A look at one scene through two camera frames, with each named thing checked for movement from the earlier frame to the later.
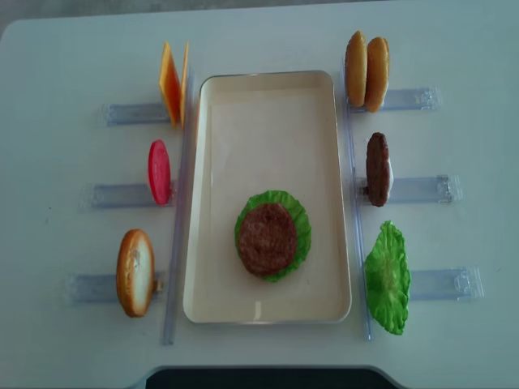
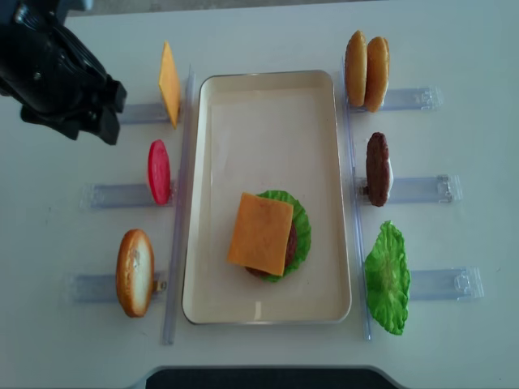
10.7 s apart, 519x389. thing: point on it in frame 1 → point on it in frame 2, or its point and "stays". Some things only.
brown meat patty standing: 377,169 stays
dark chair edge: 268,378 stays
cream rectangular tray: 259,131 stays
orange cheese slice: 182,86 → 260,233
